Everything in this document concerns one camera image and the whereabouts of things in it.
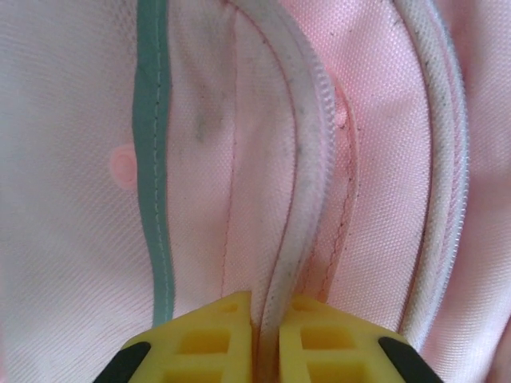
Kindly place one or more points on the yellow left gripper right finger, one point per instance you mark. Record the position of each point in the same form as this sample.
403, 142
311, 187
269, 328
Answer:
319, 319

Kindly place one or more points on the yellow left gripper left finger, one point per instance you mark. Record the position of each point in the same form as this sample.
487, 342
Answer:
223, 319

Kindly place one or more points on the pink student backpack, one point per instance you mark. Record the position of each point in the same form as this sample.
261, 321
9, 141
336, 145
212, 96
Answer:
359, 159

